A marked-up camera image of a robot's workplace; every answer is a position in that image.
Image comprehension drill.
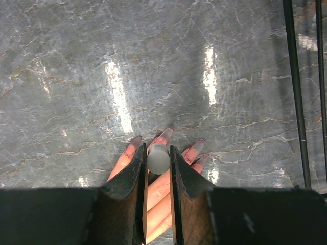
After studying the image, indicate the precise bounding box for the black wire dish rack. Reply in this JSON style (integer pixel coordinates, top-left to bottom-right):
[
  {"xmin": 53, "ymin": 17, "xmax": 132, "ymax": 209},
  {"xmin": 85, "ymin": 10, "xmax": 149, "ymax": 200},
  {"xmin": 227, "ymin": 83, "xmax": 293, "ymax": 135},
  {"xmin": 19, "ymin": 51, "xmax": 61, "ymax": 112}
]
[{"xmin": 283, "ymin": 1, "xmax": 326, "ymax": 189}]

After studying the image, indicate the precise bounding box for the white nail polish brush cap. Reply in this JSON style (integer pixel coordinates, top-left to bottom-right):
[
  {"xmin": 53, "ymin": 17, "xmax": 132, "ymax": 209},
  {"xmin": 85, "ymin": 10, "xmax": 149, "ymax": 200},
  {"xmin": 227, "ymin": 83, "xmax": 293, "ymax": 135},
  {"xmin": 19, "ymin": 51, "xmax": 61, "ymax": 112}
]
[{"xmin": 147, "ymin": 143, "xmax": 170, "ymax": 175}]

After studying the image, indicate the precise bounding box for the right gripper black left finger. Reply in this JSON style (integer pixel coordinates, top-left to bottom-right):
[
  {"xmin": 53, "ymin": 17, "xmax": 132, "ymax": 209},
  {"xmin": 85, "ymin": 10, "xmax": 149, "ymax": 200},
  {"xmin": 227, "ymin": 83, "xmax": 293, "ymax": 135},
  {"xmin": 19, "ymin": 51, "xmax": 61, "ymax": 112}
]
[{"xmin": 1, "ymin": 145, "xmax": 147, "ymax": 244}]

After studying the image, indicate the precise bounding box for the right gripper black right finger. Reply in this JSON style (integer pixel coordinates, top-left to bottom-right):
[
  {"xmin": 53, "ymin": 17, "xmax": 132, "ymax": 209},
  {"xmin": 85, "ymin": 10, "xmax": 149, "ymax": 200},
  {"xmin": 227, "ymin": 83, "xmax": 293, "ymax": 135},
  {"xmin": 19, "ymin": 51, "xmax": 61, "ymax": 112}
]
[{"xmin": 170, "ymin": 146, "xmax": 326, "ymax": 244}]

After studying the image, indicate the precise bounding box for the person's bare hand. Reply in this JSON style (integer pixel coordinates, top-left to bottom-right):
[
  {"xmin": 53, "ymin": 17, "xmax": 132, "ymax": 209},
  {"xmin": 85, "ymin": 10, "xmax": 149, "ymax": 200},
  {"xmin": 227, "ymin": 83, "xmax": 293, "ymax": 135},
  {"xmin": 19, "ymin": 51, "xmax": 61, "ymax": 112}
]
[{"xmin": 108, "ymin": 135, "xmax": 209, "ymax": 244}]

